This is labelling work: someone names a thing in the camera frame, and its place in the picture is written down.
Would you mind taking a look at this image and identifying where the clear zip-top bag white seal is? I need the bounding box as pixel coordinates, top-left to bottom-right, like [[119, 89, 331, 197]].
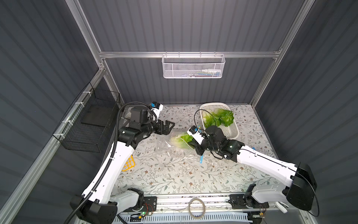
[[156, 129, 194, 150]]

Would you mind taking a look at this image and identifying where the white wire wall basket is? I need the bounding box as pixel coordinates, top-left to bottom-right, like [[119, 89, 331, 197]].
[[161, 54, 226, 79]]

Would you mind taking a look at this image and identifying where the beige tape ring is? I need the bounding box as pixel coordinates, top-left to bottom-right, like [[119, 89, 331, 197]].
[[188, 197, 207, 219]]

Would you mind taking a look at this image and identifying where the chinese cabbage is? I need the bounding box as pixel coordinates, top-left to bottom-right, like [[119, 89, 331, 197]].
[[216, 108, 234, 127], [202, 111, 222, 128], [170, 134, 194, 149]]

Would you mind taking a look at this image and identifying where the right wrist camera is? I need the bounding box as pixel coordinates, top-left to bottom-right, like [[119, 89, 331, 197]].
[[187, 126, 205, 145]]

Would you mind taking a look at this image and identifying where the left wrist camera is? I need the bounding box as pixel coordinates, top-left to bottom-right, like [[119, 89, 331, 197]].
[[151, 101, 164, 118]]

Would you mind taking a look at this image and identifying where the clear zip-top bag blue seal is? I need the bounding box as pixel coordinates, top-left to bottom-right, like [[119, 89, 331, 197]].
[[155, 146, 203, 166]]

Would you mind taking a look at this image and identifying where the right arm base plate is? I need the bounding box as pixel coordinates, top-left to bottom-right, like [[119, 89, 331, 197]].
[[228, 193, 269, 210]]

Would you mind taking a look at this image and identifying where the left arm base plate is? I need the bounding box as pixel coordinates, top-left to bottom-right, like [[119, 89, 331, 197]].
[[124, 196, 158, 212]]

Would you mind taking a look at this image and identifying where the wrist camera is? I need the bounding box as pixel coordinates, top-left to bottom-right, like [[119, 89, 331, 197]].
[[187, 126, 205, 145], [151, 101, 164, 118]]

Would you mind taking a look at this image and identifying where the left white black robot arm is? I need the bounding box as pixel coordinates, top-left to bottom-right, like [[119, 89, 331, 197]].
[[64, 101, 175, 224]]

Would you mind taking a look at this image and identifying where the white clip on rail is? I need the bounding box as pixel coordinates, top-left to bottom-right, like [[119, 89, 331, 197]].
[[275, 202, 289, 214]]

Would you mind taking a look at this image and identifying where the white plastic perforated basket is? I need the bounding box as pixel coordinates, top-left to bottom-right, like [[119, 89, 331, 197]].
[[200, 102, 240, 139]]

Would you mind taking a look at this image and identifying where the yellow calculator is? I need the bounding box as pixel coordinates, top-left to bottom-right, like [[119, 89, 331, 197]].
[[122, 155, 136, 172]]

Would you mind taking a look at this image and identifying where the black wire side basket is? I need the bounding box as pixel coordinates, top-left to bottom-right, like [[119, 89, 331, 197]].
[[53, 85, 121, 153]]

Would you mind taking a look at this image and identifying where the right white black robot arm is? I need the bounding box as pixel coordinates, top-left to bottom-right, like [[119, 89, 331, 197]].
[[187, 126, 318, 211]]

